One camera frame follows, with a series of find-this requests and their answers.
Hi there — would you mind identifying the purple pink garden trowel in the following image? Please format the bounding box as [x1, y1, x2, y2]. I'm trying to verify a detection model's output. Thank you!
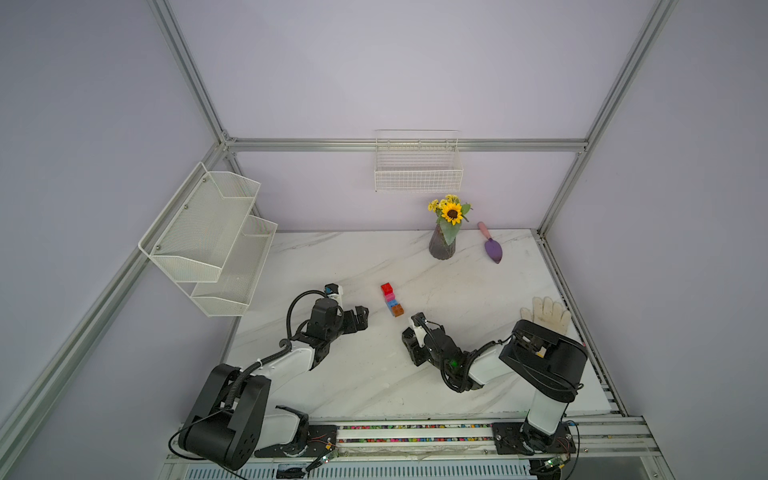
[477, 222, 503, 264]

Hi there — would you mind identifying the sunflower bouquet in grey vase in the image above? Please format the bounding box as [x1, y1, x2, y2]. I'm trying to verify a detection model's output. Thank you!
[427, 194, 472, 260]

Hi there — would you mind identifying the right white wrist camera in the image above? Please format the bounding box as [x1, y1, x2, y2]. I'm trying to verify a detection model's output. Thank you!
[410, 312, 428, 348]

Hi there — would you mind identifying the white work glove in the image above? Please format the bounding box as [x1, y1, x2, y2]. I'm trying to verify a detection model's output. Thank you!
[520, 297, 572, 335]

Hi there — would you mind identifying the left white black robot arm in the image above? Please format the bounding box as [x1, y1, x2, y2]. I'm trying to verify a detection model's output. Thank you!
[167, 283, 369, 475]

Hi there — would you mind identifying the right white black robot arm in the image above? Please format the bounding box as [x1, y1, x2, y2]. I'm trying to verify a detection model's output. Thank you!
[401, 312, 588, 438]

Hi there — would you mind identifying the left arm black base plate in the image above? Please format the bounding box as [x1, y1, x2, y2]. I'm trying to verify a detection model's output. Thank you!
[253, 424, 339, 458]

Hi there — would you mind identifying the white wire wall basket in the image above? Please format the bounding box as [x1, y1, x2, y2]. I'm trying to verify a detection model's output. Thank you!
[374, 129, 464, 193]

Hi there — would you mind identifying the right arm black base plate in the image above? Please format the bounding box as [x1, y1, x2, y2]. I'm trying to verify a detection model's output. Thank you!
[491, 421, 576, 456]

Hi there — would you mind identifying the white mesh two-tier shelf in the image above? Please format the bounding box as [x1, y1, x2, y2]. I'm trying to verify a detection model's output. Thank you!
[138, 163, 278, 317]

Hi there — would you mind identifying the aluminium front rail frame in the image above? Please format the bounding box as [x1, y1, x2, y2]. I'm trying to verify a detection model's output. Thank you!
[247, 415, 661, 461]

